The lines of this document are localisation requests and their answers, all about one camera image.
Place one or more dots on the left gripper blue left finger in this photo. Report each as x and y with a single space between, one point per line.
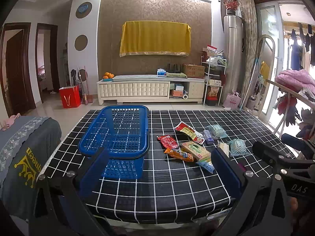
90 172

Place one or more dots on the green folded cloth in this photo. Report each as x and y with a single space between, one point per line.
176 75

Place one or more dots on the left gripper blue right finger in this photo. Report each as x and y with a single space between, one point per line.
229 172

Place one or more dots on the standing air conditioner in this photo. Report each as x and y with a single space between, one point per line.
233 33

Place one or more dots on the small red snack packet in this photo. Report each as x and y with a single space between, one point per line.
168 142

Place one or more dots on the light blue striped snack bag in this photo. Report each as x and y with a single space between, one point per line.
217 131

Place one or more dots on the arched floor mirror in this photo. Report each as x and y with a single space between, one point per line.
260 75

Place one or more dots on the blue tissue box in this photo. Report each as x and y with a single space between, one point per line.
161 72

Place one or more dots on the red yellow snack packet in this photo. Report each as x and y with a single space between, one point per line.
190 132

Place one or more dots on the cardboard box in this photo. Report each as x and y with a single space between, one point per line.
193 71

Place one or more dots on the pink gift bag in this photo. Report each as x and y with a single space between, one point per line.
232 100

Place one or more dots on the brown wooden door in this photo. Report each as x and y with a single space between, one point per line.
15 77

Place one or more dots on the blue plastic basket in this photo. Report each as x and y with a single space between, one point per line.
122 130

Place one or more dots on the yellow cloth covered television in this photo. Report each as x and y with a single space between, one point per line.
155 38

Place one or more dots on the blue wall plate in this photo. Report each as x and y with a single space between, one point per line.
83 7

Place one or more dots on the red paper bag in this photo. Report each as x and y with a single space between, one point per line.
70 97

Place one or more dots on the person's right hand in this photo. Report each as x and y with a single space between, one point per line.
303 212

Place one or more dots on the clear wafer pack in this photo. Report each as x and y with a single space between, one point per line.
225 148

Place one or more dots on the patterned curtain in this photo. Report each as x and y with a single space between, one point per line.
248 12

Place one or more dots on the oranges on blue plate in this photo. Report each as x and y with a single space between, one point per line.
107 77

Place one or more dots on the cream tv cabinet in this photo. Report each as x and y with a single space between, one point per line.
150 88

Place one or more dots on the cartoon squirrel cake packet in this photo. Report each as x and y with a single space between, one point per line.
207 165

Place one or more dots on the red flower pot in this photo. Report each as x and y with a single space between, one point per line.
231 6

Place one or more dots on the purple gum pack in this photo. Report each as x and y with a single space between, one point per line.
208 137

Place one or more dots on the green scallion cracker pack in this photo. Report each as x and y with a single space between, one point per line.
196 150

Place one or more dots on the pink blanket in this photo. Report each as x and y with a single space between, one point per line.
296 80

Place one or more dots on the black white grid tablecloth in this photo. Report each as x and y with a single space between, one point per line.
174 191

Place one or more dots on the broom and dustpan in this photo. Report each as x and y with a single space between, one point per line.
83 79

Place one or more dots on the orange long snack packet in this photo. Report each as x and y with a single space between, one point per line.
178 154

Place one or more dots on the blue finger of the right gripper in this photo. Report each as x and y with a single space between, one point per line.
294 142
265 153

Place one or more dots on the white metal shelf rack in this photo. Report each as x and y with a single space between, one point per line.
214 76

